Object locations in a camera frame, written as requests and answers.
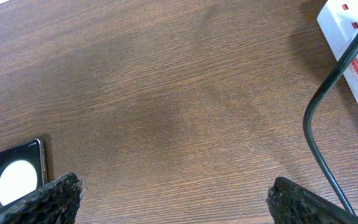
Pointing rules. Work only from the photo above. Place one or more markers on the white power strip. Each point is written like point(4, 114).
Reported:
point(338, 21)

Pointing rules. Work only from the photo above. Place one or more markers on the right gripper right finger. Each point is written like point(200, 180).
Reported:
point(289, 202)

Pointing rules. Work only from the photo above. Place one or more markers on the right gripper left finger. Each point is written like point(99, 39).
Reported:
point(55, 202)

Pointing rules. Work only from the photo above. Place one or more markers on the black smartphone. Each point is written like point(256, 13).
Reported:
point(23, 169)

